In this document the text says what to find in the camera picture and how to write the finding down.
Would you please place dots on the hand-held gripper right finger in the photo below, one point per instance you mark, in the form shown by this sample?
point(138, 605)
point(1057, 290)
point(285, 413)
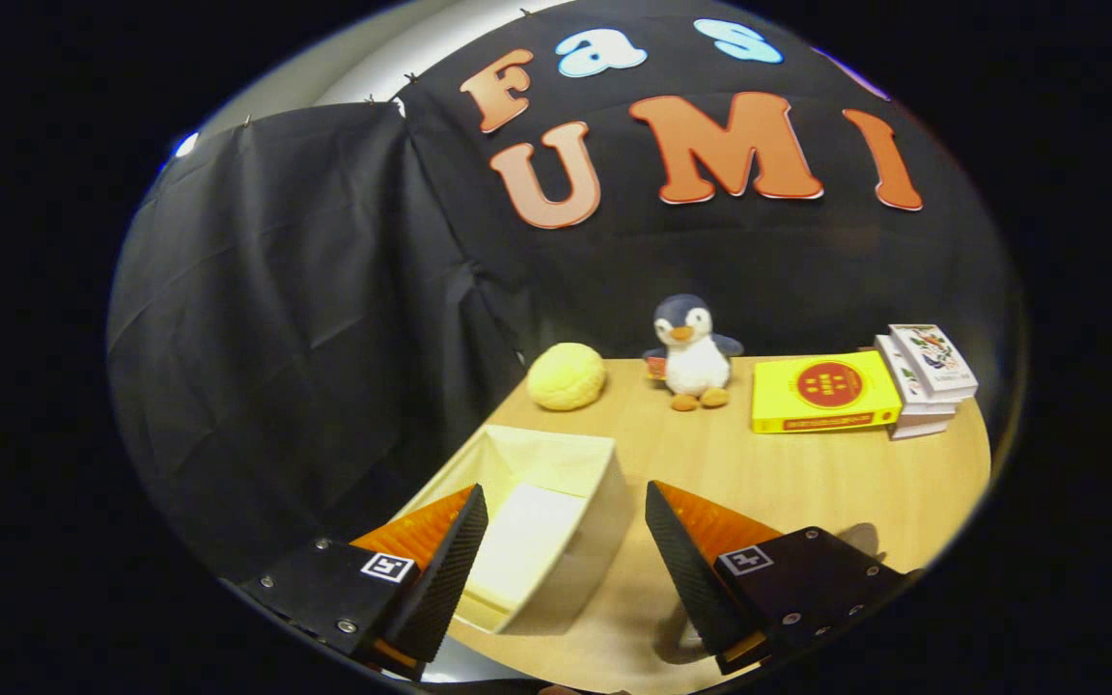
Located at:
point(686, 579)

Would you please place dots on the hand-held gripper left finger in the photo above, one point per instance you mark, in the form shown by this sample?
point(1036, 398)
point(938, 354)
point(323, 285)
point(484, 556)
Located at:
point(445, 589)

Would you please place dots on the cream fabric storage box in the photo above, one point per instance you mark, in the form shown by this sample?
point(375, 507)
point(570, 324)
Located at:
point(527, 541)

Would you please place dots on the penguin plush toy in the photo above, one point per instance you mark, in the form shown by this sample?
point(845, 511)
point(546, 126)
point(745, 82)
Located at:
point(696, 362)

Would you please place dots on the yellow book with red circle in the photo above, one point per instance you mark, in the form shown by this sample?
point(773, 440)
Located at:
point(826, 391)

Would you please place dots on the yellow round plush bun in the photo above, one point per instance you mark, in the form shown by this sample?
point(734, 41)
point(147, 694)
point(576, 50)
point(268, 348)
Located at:
point(566, 376)

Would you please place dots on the white floral cover book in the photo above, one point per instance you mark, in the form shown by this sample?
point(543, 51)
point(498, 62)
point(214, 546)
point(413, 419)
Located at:
point(932, 357)

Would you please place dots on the row of black cloth clips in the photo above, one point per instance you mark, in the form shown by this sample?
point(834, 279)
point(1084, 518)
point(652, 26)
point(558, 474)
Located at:
point(411, 77)

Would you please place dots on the ceiling light panel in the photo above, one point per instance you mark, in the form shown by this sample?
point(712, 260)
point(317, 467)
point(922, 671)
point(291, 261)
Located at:
point(186, 145)

